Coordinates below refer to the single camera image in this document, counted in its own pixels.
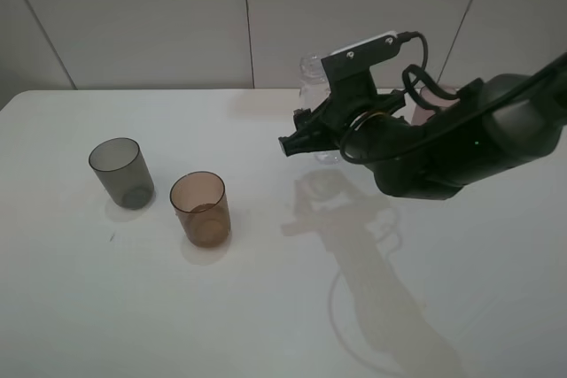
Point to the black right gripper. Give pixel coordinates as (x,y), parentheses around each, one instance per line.
(364,133)

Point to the clear plastic water bottle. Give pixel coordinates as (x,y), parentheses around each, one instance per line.
(315,88)

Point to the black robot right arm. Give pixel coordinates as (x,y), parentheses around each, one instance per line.
(489,127)

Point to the brown translucent plastic cup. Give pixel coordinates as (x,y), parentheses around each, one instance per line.
(200,203)

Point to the grey translucent plastic cup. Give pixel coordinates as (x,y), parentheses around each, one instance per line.
(120,166)

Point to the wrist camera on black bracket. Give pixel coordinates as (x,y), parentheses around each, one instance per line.
(359,64)

